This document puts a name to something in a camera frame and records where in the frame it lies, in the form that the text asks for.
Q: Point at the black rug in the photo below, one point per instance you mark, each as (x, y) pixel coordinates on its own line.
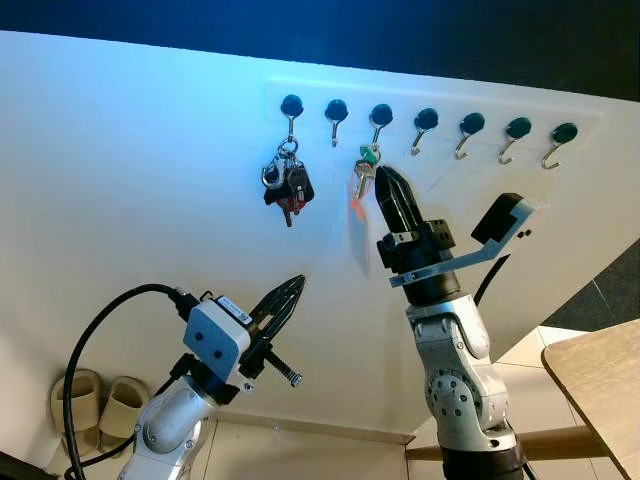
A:
(600, 290)

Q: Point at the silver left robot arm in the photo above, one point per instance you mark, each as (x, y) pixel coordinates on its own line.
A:
(165, 430)

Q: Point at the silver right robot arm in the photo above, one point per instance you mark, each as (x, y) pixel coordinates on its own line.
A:
(455, 370)

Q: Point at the white hook rail plate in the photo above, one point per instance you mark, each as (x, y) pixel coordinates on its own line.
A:
(450, 100)

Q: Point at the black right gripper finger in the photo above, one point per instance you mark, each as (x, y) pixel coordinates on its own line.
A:
(410, 212)
(391, 205)

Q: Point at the wooden table leg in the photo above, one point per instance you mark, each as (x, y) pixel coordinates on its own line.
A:
(540, 443)

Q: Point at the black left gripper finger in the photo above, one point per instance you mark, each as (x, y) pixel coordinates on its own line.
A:
(282, 318)
(272, 303)

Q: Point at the black key fob bunch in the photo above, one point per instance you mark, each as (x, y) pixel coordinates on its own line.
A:
(290, 185)

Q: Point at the beige slipper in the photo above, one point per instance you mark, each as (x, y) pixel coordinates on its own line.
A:
(75, 400)
(125, 405)

